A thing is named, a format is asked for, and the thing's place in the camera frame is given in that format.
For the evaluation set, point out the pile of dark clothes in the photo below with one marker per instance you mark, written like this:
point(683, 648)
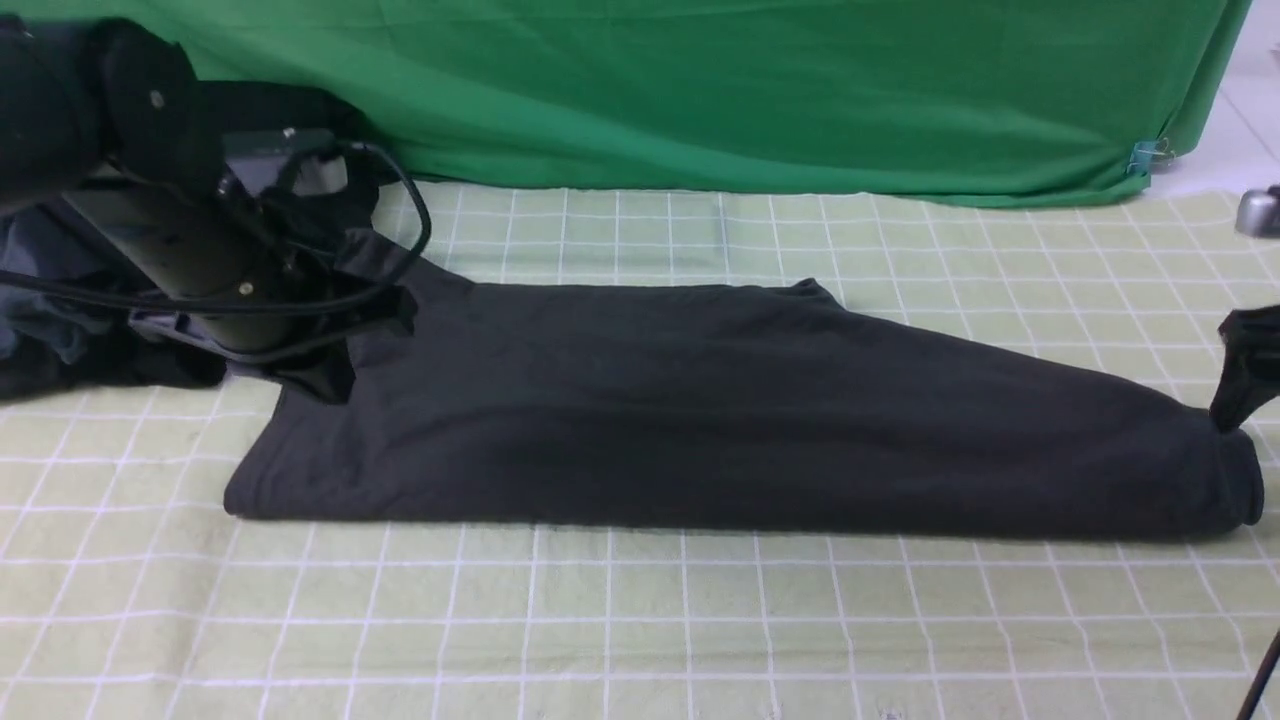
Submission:
point(51, 345)

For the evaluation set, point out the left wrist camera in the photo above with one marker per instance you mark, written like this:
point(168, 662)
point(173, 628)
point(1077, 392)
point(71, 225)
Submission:
point(306, 162)

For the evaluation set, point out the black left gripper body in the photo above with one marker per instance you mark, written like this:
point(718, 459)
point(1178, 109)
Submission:
point(307, 354)

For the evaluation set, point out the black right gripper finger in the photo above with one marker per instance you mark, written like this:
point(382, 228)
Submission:
point(1250, 369)

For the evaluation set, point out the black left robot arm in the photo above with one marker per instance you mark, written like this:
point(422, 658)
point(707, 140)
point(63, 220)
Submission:
point(160, 230)

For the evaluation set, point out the blue binder clip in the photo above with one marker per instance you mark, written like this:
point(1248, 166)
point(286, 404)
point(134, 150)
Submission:
point(1151, 157)

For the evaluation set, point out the green backdrop cloth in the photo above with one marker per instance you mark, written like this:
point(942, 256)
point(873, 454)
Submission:
point(987, 104)

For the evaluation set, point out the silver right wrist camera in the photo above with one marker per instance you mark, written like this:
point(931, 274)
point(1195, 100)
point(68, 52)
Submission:
point(1257, 214)

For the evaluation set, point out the dark gray long-sleeve shirt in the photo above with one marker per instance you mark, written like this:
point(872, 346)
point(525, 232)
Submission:
point(735, 408)

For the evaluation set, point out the light green checkered tablecloth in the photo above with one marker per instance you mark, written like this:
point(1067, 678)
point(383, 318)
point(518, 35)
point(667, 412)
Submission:
point(129, 594)

